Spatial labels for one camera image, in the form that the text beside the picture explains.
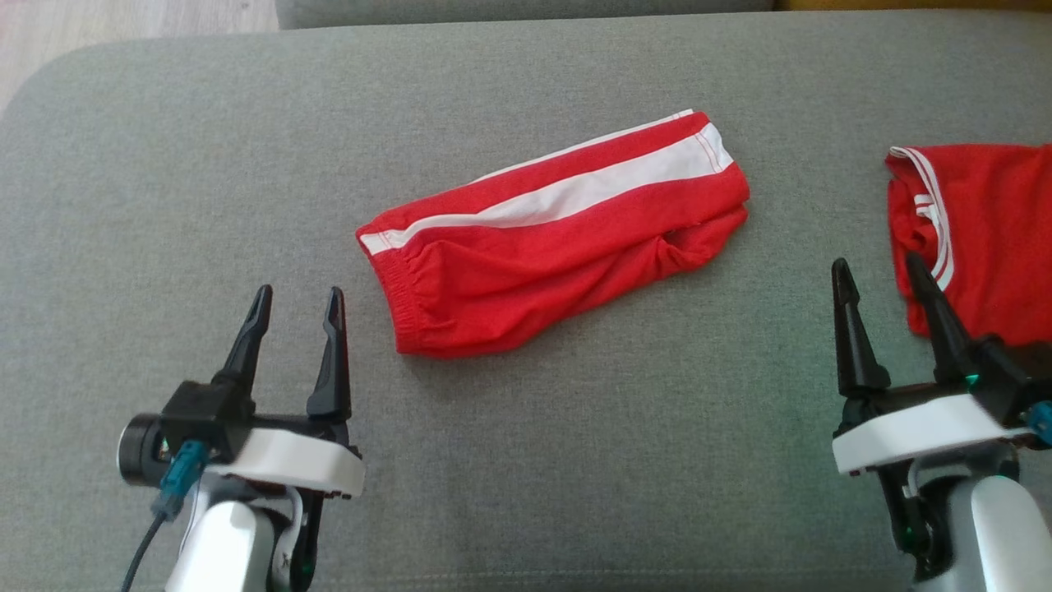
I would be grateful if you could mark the red white-striped shorts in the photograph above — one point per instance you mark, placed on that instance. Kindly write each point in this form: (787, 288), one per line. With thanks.
(534, 263)

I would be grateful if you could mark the yellow sofa back cushion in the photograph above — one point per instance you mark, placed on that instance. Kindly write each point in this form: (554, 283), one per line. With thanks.
(912, 4)

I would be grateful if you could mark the grey sofa seat cushion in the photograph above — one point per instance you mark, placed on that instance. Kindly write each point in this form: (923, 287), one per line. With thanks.
(575, 460)

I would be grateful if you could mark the grey sofa back cushion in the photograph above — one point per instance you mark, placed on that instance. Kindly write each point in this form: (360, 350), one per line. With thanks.
(526, 10)

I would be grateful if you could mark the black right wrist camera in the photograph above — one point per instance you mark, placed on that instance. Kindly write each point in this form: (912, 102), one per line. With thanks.
(1007, 370)

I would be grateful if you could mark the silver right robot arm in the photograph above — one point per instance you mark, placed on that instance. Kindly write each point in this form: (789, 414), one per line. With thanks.
(998, 534)

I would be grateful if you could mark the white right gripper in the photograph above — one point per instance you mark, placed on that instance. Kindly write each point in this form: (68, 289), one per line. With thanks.
(912, 427)

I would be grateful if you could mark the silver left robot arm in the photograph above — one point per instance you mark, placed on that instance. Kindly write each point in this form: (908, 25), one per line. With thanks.
(230, 547)

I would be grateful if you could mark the red basketball jersey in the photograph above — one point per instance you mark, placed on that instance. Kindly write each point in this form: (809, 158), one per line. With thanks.
(994, 230)

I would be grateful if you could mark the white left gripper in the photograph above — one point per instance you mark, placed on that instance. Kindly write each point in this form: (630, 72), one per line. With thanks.
(296, 460)

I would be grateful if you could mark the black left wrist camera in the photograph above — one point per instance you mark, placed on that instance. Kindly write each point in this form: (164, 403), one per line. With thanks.
(193, 419)

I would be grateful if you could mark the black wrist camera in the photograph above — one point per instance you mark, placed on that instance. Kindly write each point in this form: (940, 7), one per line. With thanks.
(193, 419)
(1007, 370)

